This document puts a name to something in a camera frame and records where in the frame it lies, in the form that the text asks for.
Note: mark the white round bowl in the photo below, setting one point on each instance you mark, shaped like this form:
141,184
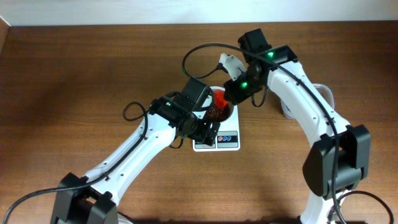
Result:
229,104

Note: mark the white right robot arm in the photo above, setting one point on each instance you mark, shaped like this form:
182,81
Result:
339,156

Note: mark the clear plastic bean container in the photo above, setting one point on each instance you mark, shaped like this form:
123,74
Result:
325,92

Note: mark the red beans in bowl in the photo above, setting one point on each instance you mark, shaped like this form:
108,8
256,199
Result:
215,113

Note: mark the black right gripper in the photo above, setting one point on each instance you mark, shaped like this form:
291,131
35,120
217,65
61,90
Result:
234,96

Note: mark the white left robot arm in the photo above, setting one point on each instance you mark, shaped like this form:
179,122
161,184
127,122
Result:
94,197

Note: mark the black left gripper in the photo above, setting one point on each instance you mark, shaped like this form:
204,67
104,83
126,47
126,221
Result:
201,135

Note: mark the red plastic measuring scoop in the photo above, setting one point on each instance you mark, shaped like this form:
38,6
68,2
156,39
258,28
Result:
219,99

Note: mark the white digital kitchen scale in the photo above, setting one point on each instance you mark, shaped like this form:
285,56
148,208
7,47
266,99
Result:
227,138

